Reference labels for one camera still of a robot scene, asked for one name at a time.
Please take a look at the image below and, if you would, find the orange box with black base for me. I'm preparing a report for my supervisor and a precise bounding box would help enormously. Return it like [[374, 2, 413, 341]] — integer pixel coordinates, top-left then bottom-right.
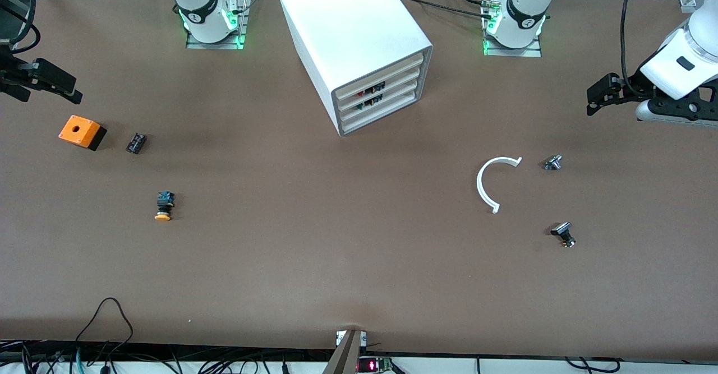
[[58, 115, 107, 151]]

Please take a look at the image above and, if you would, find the yellow push button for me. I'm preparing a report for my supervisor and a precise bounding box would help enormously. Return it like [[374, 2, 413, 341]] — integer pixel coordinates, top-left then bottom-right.
[[154, 191, 176, 221]]

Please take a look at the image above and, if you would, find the white drawer cabinet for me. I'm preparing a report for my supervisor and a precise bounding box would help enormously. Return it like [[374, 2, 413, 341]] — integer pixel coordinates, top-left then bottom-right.
[[278, 0, 433, 136]]

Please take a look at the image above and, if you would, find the white curved plastic arc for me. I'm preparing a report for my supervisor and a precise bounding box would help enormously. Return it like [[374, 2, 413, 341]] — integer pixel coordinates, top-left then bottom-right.
[[476, 156, 523, 215]]

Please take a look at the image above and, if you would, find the device with red display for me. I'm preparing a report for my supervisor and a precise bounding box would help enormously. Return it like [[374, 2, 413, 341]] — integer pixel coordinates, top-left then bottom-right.
[[357, 356, 393, 373]]

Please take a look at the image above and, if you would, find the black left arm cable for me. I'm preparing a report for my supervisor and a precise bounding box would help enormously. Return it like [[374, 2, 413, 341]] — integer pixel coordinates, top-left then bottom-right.
[[619, 0, 643, 97]]

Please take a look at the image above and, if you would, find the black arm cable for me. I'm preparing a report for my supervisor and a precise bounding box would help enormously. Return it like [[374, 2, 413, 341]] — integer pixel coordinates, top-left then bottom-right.
[[619, 0, 643, 97], [0, 0, 41, 55]]

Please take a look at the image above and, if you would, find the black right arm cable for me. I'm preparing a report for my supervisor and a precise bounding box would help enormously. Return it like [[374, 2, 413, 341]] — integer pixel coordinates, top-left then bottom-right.
[[0, 0, 41, 55]]

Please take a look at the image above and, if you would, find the black selector switch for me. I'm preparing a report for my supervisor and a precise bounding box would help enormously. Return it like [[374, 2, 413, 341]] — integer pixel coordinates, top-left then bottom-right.
[[550, 222, 577, 248]]

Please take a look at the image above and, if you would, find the black base power cable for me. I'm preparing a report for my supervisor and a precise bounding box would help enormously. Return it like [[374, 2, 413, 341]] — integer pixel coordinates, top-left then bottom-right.
[[397, 0, 494, 19]]

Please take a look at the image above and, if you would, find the thin black looped cable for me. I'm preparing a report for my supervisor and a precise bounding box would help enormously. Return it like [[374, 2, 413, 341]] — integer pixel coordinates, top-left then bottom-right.
[[75, 297, 134, 358]]

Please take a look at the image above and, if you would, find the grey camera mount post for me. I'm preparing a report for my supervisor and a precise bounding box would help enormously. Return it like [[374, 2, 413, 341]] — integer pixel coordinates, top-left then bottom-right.
[[323, 329, 366, 374]]

